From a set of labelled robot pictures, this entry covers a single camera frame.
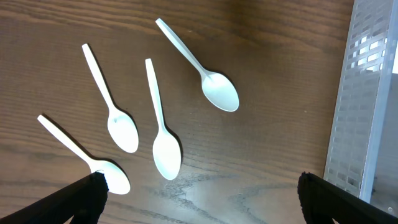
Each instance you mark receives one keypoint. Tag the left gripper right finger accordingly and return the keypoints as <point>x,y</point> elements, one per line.
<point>323,202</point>

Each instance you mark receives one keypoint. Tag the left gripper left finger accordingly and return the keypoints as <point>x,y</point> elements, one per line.
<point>80,202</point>

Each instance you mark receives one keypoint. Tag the white plastic spoon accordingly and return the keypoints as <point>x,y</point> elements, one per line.
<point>120,125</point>
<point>116,179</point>
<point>166,149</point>
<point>217,88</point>

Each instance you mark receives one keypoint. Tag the white perforated plastic basket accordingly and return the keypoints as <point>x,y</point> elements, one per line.
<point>362,152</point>

